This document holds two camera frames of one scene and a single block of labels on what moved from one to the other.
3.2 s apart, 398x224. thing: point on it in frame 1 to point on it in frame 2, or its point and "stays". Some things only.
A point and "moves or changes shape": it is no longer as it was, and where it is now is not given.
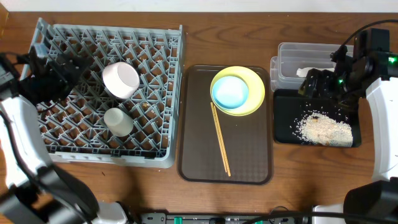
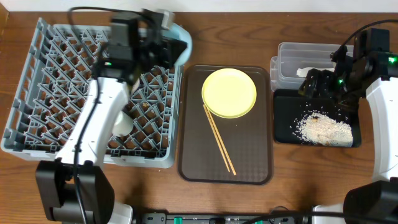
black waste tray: [290, 106] stays
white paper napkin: [303, 72] stays
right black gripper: [324, 78] stays
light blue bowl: [230, 92] to [178, 32]
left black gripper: [63, 74] to [173, 50]
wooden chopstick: [219, 137] moves or changes shape
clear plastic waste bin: [293, 56] stays
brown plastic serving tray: [248, 139] stays
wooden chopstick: [222, 140] moves or changes shape
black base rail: [221, 218] stays
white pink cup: [118, 122] stays
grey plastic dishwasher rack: [127, 108] stays
